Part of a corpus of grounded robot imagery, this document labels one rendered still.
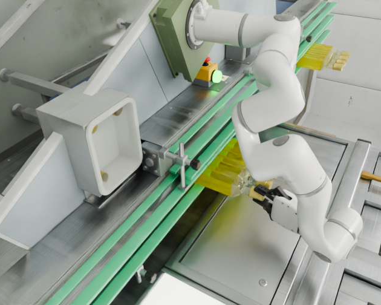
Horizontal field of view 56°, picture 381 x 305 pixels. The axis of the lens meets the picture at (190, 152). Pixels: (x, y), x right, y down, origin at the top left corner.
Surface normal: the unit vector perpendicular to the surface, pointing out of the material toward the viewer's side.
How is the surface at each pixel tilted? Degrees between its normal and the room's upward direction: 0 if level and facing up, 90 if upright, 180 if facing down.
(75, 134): 90
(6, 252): 90
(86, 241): 90
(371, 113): 90
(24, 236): 0
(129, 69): 0
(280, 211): 109
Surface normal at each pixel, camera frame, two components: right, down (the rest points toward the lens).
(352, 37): -0.52, 0.53
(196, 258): -0.02, -0.79
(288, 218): -0.73, 0.40
